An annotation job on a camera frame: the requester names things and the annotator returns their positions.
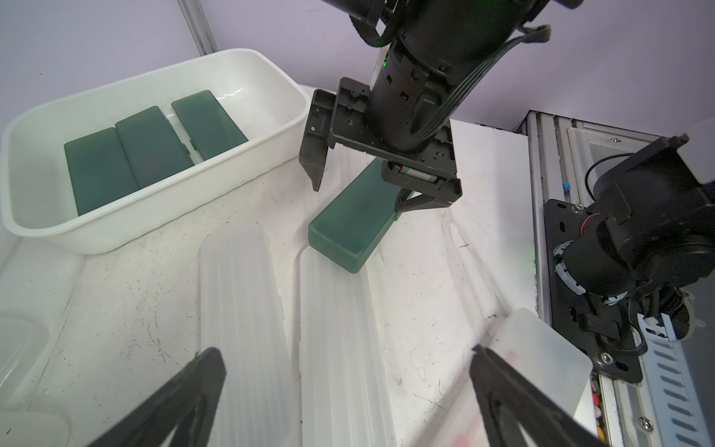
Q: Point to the white plastic storage box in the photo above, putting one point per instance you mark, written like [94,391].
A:
[37,199]

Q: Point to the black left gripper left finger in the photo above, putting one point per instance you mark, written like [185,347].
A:
[180,413]

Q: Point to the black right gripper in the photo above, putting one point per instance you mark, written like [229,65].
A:
[423,167]

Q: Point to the green pencil case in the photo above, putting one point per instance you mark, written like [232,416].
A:
[350,228]
[99,170]
[210,128]
[152,146]

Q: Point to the clear ribbed pencil case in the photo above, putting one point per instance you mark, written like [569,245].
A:
[241,314]
[345,400]

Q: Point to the clear ribbed pencil case lower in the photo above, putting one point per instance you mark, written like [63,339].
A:
[345,400]

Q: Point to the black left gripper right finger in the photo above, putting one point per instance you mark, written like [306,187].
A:
[515,412]

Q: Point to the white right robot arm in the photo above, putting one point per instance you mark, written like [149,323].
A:
[438,51]

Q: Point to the clear ribbed pencil case upper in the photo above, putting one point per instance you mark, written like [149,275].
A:
[241,314]

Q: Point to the clear pencil case front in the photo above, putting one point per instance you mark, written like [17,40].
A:
[546,359]

